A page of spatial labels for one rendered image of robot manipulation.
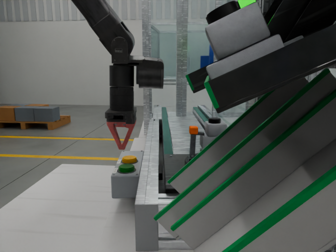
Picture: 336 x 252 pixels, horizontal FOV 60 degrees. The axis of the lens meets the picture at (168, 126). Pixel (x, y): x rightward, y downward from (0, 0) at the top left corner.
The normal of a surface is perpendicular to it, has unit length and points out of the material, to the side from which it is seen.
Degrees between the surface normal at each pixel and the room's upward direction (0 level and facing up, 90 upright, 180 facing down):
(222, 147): 90
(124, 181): 90
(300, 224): 90
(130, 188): 90
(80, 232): 0
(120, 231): 0
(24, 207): 0
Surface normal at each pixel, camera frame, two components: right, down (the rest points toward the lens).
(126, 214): 0.00, -0.98
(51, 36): -0.11, 0.21
